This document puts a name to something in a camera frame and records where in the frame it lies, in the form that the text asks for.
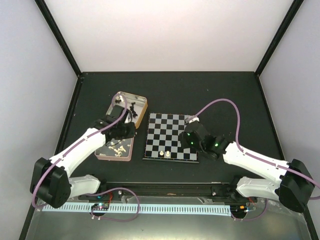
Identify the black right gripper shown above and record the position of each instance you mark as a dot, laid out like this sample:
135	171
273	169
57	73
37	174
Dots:
184	144

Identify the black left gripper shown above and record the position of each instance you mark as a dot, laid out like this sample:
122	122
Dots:
132	132

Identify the black and grey chessboard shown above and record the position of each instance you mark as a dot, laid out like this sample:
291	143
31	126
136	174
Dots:
163	135

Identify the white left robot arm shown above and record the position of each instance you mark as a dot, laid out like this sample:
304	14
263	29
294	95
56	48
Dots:
51	179

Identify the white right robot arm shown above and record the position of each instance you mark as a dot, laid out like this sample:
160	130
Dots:
289	183

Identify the pile of black chess pieces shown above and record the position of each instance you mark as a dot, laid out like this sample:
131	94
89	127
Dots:
132	110

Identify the pile of white chess pieces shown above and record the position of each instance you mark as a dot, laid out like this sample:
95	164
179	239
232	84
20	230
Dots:
115	149

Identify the left controller circuit board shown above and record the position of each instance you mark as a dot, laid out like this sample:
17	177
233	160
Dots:
100	207

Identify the controller circuit board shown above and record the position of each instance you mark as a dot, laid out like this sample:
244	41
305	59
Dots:
100	207
239	209

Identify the right controller circuit board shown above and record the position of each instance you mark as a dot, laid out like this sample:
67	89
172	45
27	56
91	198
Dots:
239	209

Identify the pink metal tin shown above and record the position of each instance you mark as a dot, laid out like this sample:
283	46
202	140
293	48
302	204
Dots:
119	159

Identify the gold metal tin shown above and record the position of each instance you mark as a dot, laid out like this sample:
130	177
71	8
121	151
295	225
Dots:
140	106

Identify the black mounting rail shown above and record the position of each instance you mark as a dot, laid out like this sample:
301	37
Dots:
223	191

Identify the light blue slotted cable duct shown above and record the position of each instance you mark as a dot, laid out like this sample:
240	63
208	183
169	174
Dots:
132	208

